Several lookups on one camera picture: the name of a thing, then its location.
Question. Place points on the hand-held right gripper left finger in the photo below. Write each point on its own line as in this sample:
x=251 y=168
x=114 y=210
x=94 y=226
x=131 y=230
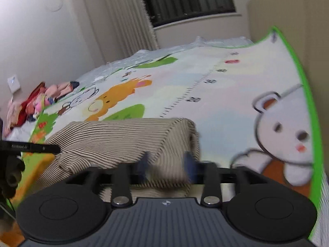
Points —
x=143 y=165

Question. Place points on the pink doll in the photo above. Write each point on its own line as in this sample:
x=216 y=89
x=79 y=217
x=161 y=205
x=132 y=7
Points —
x=61 y=89

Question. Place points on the cartoon animal play mat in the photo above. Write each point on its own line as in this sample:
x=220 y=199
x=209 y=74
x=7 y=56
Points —
x=180 y=87

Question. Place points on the plastic-covered mattress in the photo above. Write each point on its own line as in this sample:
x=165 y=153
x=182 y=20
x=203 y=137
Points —
x=205 y=42

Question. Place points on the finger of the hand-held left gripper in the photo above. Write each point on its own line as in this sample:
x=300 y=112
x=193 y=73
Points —
x=46 y=148

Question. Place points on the pile of red pink clothes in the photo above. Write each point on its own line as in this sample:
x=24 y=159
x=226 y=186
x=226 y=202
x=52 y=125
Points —
x=24 y=105

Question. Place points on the beige curtain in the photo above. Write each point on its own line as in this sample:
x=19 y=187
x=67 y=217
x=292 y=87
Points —
x=115 y=18

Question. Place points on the person's left hand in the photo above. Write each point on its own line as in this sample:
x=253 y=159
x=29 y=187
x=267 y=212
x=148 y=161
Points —
x=10 y=177

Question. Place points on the striped beige cloth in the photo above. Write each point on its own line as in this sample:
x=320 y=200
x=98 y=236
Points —
x=115 y=139

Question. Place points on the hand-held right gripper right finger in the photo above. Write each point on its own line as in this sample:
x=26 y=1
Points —
x=189 y=163

